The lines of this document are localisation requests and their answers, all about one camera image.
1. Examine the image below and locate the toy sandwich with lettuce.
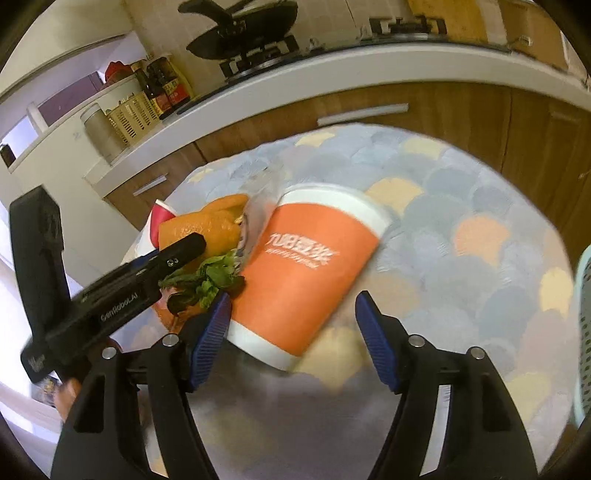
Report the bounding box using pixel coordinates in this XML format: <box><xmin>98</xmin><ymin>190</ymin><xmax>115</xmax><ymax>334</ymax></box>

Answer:
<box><xmin>157</xmin><ymin>194</ymin><xmax>251</xmax><ymax>259</ymax></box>

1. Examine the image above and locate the long silver cabinet handle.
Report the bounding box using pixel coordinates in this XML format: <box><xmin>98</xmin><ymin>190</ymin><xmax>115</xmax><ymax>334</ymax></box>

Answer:
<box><xmin>317</xmin><ymin>103</ymin><xmax>410</xmax><ymax>127</ymax></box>

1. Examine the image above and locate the short silver cabinet handle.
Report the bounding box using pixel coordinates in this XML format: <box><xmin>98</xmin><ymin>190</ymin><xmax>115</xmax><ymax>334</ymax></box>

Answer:
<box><xmin>131</xmin><ymin>177</ymin><xmax>170</xmax><ymax>197</ymax></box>

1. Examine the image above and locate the red container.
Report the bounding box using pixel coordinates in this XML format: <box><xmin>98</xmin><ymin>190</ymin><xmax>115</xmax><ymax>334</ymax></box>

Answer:
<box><xmin>103</xmin><ymin>60</ymin><xmax>135</xmax><ymax>89</ymax></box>

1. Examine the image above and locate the gas stove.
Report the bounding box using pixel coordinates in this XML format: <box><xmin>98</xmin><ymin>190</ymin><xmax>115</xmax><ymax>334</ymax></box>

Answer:
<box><xmin>175</xmin><ymin>14</ymin><xmax>504</xmax><ymax>116</ymax></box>

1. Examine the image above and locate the white canister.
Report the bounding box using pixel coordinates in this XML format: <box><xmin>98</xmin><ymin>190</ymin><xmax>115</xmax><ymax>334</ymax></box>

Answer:
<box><xmin>81</xmin><ymin>102</ymin><xmax>126</xmax><ymax>165</ymax></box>

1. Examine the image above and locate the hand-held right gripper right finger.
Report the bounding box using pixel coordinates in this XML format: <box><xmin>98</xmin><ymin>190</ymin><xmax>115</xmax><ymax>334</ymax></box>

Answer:
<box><xmin>355</xmin><ymin>290</ymin><xmax>539</xmax><ymax>480</ymax></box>

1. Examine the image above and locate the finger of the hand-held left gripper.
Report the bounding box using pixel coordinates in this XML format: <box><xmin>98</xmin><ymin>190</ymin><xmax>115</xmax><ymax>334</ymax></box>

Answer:
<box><xmin>121</xmin><ymin>233</ymin><xmax>207</xmax><ymax>280</ymax></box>

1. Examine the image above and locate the person's left hand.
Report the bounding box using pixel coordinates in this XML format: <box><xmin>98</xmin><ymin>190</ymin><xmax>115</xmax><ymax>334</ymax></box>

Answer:
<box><xmin>54</xmin><ymin>376</ymin><xmax>86</xmax><ymax>422</ymax></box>

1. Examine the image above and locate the wide dark sauce bottle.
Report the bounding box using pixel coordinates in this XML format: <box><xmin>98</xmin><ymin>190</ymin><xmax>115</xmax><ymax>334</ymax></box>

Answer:
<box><xmin>148</xmin><ymin>54</ymin><xmax>193</xmax><ymax>110</ymax></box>

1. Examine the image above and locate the black wok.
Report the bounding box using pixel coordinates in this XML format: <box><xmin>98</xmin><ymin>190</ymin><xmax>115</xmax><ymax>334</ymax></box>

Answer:
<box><xmin>178</xmin><ymin>0</ymin><xmax>300</xmax><ymax>61</ymax></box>

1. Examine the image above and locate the slim dark sauce bottle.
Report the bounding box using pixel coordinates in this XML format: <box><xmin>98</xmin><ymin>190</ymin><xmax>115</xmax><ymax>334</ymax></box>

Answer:
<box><xmin>131</xmin><ymin>60</ymin><xmax>165</xmax><ymax>119</ymax></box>

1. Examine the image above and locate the clear plastic wrapper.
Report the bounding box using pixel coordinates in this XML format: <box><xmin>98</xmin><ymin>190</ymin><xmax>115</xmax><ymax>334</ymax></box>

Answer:
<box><xmin>235</xmin><ymin>184</ymin><xmax>279</xmax><ymax>269</ymax></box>

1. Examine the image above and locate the green leafy vegetable scrap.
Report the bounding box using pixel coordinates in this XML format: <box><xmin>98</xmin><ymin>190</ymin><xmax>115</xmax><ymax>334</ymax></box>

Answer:
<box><xmin>159</xmin><ymin>249</ymin><xmax>246</xmax><ymax>315</ymax></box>

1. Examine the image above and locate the orange paper cup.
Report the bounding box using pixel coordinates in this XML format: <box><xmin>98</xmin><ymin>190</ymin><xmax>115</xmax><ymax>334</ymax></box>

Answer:
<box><xmin>225</xmin><ymin>183</ymin><xmax>393</xmax><ymax>373</ymax></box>

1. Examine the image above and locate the red and white paper cup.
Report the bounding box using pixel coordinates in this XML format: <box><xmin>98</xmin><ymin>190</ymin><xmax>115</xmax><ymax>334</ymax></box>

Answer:
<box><xmin>121</xmin><ymin>199</ymin><xmax>179</xmax><ymax>267</ymax></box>

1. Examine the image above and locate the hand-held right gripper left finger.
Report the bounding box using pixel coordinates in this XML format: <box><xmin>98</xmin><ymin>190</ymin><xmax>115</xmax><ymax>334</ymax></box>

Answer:
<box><xmin>52</xmin><ymin>292</ymin><xmax>232</xmax><ymax>480</ymax></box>

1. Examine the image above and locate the yellow utensil holder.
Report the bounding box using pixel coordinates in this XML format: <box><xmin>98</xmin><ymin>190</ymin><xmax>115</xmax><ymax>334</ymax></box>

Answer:
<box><xmin>106</xmin><ymin>92</ymin><xmax>160</xmax><ymax>149</ymax></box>

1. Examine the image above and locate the light green plastic basket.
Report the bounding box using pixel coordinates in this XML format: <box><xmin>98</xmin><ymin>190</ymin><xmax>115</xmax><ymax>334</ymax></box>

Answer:
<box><xmin>573</xmin><ymin>244</ymin><xmax>591</xmax><ymax>433</ymax></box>

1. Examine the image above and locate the wooden kitchen cabinet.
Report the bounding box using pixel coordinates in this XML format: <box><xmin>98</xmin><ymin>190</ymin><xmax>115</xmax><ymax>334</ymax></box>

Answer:
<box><xmin>103</xmin><ymin>82</ymin><xmax>591</xmax><ymax>259</ymax></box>

